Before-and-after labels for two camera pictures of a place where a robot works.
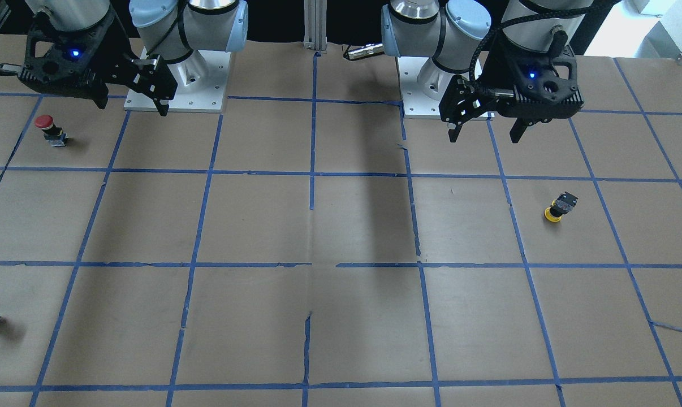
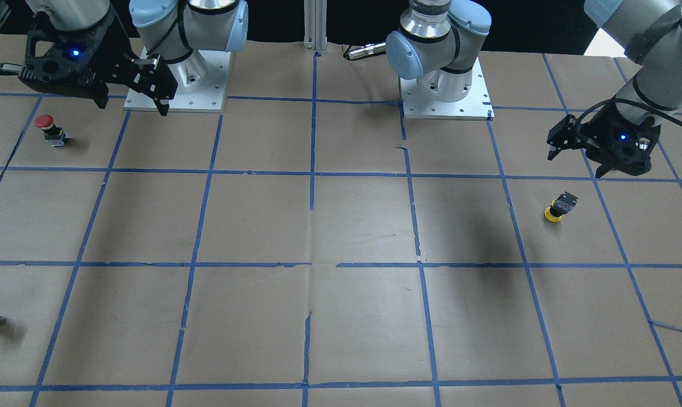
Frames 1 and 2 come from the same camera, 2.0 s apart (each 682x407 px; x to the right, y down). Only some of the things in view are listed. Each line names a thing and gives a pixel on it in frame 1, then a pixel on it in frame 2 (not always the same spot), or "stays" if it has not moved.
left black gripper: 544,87 to 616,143
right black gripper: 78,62 stays
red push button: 54,134 stays
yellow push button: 560,206 stays
